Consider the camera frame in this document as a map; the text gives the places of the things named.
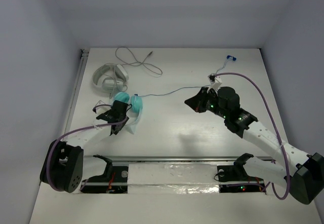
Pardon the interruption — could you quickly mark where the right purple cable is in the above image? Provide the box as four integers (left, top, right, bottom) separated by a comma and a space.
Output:
214, 72, 291, 200

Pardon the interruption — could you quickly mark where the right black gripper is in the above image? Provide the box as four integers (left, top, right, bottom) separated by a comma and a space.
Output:
184, 87, 228, 119

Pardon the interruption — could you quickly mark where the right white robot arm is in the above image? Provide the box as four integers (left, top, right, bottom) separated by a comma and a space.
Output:
184, 87, 323, 205

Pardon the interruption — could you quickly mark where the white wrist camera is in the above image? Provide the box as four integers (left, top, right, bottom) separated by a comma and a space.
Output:
92, 100, 106, 113
207, 73, 222, 92

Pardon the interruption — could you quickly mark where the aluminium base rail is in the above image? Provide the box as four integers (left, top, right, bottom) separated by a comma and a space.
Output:
80, 162, 267, 194

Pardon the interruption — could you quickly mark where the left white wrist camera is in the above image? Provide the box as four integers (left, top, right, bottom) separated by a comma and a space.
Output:
92, 100, 106, 113

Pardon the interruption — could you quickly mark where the teal over-ear headphones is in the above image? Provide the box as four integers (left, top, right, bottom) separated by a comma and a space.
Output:
114, 92, 143, 134

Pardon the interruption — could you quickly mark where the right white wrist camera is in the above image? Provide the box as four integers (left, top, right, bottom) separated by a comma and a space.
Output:
207, 73, 222, 92

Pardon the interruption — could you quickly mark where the white over-ear headphones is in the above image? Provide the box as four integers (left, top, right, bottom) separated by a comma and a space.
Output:
92, 63, 129, 94

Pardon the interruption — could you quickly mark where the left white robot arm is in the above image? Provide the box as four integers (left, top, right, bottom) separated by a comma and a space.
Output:
39, 100, 129, 193

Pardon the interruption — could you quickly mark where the blue headphone cable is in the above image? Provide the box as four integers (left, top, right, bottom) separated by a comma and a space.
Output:
134, 55, 237, 98

